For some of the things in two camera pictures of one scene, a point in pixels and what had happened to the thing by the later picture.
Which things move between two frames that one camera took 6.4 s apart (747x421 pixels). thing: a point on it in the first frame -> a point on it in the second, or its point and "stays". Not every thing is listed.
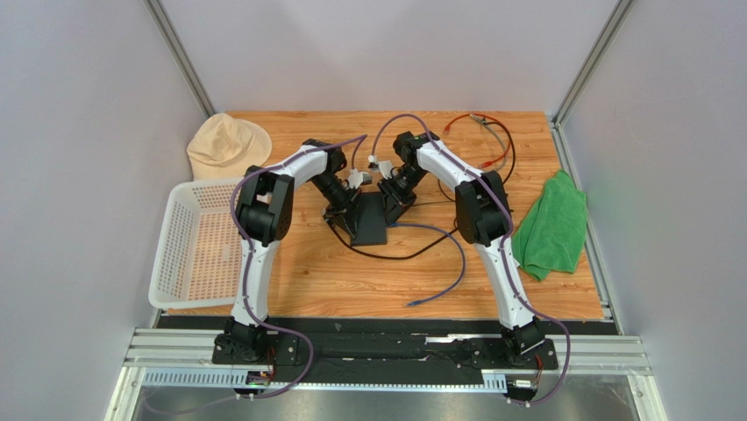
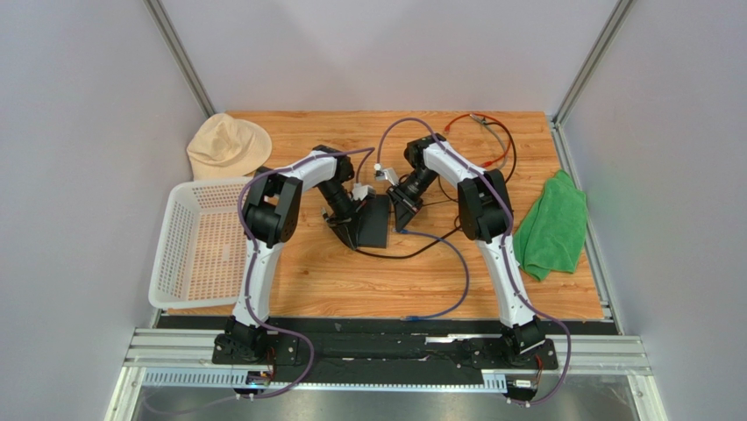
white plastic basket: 196,261 stays
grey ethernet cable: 496,135 stays
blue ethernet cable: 409,303 -> 465,296
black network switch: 372,219 stays
